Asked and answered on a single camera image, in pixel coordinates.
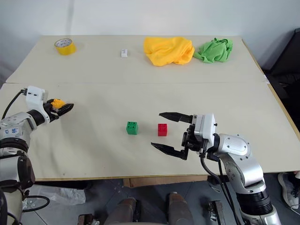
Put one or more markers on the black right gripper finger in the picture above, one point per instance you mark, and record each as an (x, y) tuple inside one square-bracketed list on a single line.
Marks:
[(168, 150), (174, 116)]

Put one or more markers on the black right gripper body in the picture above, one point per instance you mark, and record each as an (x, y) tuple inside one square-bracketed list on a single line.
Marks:
[(190, 138)]

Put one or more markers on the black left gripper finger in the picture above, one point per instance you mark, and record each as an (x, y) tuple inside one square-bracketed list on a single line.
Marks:
[(69, 104), (63, 111)]

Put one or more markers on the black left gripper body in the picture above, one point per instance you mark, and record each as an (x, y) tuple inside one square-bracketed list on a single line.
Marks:
[(52, 113)]

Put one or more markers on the yellow toy cube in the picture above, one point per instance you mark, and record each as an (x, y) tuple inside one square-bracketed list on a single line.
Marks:
[(57, 103)]

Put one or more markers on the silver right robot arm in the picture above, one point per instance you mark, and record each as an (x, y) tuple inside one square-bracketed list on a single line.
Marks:
[(236, 145)]

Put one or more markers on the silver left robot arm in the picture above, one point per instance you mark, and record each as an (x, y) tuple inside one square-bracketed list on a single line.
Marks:
[(14, 126)]

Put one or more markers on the red toy cube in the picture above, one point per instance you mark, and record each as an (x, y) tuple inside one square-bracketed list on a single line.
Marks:
[(162, 129)]

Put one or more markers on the brown cardboard sheet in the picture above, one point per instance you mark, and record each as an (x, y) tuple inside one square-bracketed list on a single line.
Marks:
[(164, 181)]

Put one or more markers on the green toy cube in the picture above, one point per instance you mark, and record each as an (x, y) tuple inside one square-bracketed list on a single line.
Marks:
[(132, 128)]

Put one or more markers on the yellow tape roll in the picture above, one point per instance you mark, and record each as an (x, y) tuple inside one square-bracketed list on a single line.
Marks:
[(66, 48)]

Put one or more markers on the dark rounded shape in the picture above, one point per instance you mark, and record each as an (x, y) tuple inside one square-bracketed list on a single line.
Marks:
[(125, 211), (179, 208)]

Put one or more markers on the crumpled yellow cloth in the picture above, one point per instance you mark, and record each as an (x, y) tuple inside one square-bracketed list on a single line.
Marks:
[(168, 51)]

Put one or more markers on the small white box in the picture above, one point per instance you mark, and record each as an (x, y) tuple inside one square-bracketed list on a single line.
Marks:
[(123, 53)]

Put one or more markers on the dark metal block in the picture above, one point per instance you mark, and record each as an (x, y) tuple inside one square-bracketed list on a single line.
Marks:
[(215, 210), (87, 219)]

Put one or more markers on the crumpled green cloth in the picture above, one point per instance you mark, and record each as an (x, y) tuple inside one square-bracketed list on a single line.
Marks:
[(214, 51)]

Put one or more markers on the clear plastic bag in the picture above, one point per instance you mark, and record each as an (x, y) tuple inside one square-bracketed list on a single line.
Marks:
[(68, 195)]

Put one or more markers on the grey sneaker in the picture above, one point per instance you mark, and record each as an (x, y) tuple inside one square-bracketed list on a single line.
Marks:
[(289, 189)]

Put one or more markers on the black chair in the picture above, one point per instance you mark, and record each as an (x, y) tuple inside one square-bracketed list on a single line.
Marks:
[(284, 61)]

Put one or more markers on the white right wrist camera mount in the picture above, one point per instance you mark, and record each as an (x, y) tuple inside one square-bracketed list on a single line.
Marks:
[(208, 127)]

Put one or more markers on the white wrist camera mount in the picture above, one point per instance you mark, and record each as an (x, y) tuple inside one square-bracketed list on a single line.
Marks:
[(35, 98), (208, 127)]

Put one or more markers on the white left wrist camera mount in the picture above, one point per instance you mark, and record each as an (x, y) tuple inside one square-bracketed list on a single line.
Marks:
[(35, 98)]

